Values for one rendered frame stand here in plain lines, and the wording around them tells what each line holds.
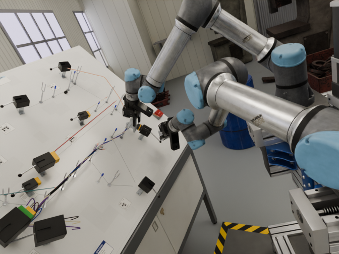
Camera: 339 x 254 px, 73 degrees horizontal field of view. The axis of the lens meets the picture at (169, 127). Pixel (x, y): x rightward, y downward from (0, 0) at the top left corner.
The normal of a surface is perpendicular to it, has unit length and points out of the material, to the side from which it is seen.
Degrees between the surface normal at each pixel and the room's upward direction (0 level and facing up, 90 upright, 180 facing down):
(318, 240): 90
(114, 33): 90
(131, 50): 90
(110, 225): 53
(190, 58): 90
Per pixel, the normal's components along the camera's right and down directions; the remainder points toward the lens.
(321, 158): -0.77, 0.51
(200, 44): -0.05, 0.45
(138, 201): 0.48, -0.58
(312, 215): -0.33, -0.85
